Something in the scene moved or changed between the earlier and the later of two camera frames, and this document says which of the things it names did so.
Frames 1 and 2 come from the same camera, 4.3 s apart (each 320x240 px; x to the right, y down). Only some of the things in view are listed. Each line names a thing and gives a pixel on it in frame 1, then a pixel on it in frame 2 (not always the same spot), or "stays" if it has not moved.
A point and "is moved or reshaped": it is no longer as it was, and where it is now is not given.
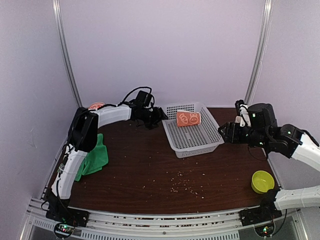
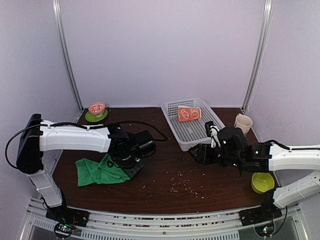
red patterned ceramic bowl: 95,106 stays
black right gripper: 231,130 to 203,152
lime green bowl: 262,181 stays
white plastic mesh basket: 189,131 is moved or reshaped
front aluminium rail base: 217,225 stays
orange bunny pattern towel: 187,118 is moved or reshaped
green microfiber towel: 95,160 is moved or reshaped
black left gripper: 160,115 to 133,171
